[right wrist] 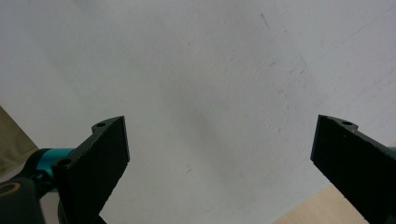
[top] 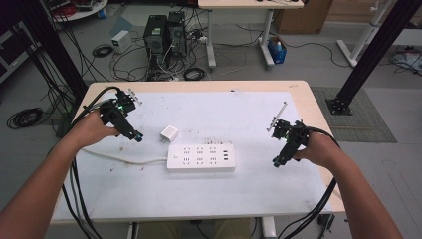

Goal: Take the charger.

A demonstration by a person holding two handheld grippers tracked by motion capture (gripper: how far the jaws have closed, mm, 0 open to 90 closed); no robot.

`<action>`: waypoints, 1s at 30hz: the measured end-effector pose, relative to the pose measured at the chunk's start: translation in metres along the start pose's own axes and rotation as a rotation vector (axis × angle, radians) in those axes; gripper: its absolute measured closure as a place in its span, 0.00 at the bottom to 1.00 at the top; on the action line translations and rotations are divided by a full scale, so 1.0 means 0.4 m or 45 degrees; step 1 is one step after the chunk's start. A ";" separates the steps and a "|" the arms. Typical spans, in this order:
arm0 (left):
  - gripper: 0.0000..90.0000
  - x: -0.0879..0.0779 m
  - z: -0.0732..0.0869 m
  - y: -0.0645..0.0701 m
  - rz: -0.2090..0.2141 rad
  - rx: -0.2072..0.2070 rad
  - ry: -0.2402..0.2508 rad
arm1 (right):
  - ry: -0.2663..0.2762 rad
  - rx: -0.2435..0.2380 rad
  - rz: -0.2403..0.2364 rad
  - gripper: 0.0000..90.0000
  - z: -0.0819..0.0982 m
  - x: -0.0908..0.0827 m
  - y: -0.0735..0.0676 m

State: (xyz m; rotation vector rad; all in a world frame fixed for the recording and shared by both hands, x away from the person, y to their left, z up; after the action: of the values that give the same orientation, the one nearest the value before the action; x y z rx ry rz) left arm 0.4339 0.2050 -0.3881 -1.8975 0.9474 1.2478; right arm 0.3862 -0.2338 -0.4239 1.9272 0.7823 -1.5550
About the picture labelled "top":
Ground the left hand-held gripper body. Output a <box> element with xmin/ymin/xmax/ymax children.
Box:
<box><xmin>99</xmin><ymin>88</ymin><xmax>144</xmax><ymax>127</ymax></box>

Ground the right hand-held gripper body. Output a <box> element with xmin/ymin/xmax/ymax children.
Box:
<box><xmin>266</xmin><ymin>101</ymin><xmax>311</xmax><ymax>157</ymax></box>

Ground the white charger plug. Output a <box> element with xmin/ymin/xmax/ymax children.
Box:
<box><xmin>159</xmin><ymin>124</ymin><xmax>180</xmax><ymax>144</ymax></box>

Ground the white power strip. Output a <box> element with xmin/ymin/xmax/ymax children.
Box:
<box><xmin>166</xmin><ymin>142</ymin><xmax>237</xmax><ymax>173</ymax></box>

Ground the person's left hand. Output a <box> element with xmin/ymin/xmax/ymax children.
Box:
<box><xmin>68</xmin><ymin>109</ymin><xmax>121</xmax><ymax>151</ymax></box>

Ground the person's right hand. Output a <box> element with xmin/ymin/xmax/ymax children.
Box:
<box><xmin>293</xmin><ymin>130</ymin><xmax>340</xmax><ymax>169</ymax></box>

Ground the white box device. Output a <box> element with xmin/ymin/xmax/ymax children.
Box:
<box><xmin>110</xmin><ymin>29</ymin><xmax>132</xmax><ymax>55</ymax></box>

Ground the grey floor mat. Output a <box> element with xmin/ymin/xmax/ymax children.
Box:
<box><xmin>311</xmin><ymin>86</ymin><xmax>398</xmax><ymax>144</ymax></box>

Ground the black clamp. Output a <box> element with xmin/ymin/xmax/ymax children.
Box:
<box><xmin>316</xmin><ymin>213</ymin><xmax>336</xmax><ymax>231</ymax></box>

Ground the white table leg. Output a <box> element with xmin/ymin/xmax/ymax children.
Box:
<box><xmin>261</xmin><ymin>216</ymin><xmax>277</xmax><ymax>239</ymax></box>

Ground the black computer tower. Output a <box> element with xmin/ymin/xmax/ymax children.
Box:
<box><xmin>166</xmin><ymin>10</ymin><xmax>188</xmax><ymax>66</ymax></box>
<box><xmin>142</xmin><ymin>14</ymin><xmax>169</xmax><ymax>69</ymax></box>

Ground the blue box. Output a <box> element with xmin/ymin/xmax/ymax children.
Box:
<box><xmin>267</xmin><ymin>35</ymin><xmax>288</xmax><ymax>65</ymax></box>

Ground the white table mat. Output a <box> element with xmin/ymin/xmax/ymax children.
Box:
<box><xmin>52</xmin><ymin>91</ymin><xmax>333</xmax><ymax>223</ymax></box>

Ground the round white table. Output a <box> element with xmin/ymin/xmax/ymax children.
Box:
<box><xmin>42</xmin><ymin>0</ymin><xmax>109</xmax><ymax>23</ymax></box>

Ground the white metal stand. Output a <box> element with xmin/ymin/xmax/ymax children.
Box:
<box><xmin>335</xmin><ymin>0</ymin><xmax>390</xmax><ymax>69</ymax></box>

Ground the cardboard box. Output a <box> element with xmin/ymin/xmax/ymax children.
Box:
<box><xmin>273</xmin><ymin>0</ymin><xmax>333</xmax><ymax>35</ymax></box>

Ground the black equipment rack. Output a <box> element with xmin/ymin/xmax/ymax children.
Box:
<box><xmin>0</xmin><ymin>19</ymin><xmax>38</xmax><ymax>85</ymax></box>

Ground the wooden desk with white legs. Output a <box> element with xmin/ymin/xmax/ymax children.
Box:
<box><xmin>197</xmin><ymin>0</ymin><xmax>306</xmax><ymax>71</ymax></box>

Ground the white power strip cord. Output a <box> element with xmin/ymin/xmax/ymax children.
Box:
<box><xmin>81</xmin><ymin>147</ymin><xmax>169</xmax><ymax>166</ymax></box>

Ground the black right gripper cable bundle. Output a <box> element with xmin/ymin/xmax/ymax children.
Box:
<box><xmin>278</xmin><ymin>126</ymin><xmax>342</xmax><ymax>239</ymax></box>

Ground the black gripper cable bundle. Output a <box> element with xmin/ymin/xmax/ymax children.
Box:
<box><xmin>60</xmin><ymin>86</ymin><xmax>121</xmax><ymax>239</ymax></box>
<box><xmin>278</xmin><ymin>126</ymin><xmax>342</xmax><ymax>239</ymax></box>

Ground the coiled black cable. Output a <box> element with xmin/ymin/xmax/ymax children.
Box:
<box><xmin>6</xmin><ymin>107</ymin><xmax>45</xmax><ymax>130</ymax></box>
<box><xmin>92</xmin><ymin>43</ymin><xmax>114</xmax><ymax>59</ymax></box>
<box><xmin>182</xmin><ymin>67</ymin><xmax>207</xmax><ymax>82</ymax></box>

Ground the black metal post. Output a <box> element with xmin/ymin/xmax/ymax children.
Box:
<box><xmin>325</xmin><ymin>0</ymin><xmax>422</xmax><ymax>117</ymax></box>
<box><xmin>13</xmin><ymin>0</ymin><xmax>90</xmax><ymax>101</ymax></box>

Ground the black left gripper cable bundle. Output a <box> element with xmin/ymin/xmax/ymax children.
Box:
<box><xmin>60</xmin><ymin>86</ymin><xmax>121</xmax><ymax>239</ymax></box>

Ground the tangle of floor cables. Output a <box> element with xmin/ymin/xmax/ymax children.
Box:
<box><xmin>389</xmin><ymin>45</ymin><xmax>422</xmax><ymax>76</ymax></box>

